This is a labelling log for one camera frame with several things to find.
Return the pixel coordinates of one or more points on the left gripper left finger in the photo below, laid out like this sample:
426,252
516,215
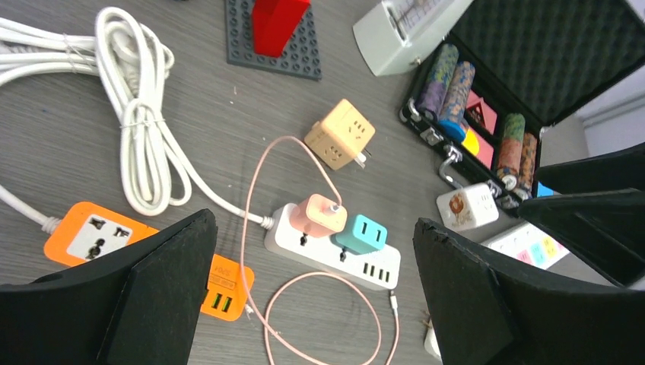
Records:
137,305

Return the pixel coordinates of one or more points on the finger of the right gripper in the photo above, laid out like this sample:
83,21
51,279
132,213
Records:
617,170
603,229

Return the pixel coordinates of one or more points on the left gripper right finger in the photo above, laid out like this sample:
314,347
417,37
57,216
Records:
488,308

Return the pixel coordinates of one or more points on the teal plug adapter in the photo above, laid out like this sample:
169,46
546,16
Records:
361,235

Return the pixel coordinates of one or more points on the white plug adapter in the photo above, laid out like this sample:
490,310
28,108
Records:
430,341

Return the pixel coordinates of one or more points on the pink charger plug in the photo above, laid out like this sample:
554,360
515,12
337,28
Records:
318,216

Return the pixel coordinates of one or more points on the blue small charger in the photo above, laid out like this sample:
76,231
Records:
543,190

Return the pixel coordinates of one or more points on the white colourful power strip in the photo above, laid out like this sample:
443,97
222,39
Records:
528,244

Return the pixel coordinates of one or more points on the orange power strip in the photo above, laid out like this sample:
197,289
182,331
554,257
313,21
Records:
89,231

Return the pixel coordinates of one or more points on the white cube socket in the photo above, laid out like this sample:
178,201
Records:
467,208

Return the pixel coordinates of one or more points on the white power strip with usb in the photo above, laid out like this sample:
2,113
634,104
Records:
376,271

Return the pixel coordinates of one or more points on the black poker chip case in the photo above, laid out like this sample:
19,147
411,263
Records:
546,59

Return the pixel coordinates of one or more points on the orange cube socket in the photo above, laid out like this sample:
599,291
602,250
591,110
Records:
341,136

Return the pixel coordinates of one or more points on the white metronome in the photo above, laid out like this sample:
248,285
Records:
394,37

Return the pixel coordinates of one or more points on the grey building baseplate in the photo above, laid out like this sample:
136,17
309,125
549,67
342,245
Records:
300,58

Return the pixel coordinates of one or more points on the red toy brick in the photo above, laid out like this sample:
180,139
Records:
274,21

